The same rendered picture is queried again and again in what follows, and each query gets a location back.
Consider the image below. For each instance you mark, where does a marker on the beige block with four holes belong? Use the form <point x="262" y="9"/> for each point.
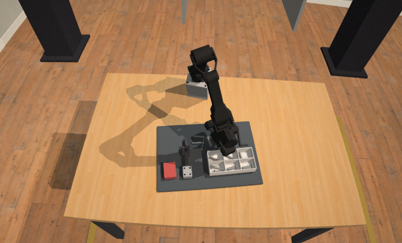
<point x="187" y="172"/>

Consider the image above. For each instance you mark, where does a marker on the red rectangular block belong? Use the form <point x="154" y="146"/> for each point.
<point x="169" y="170"/>

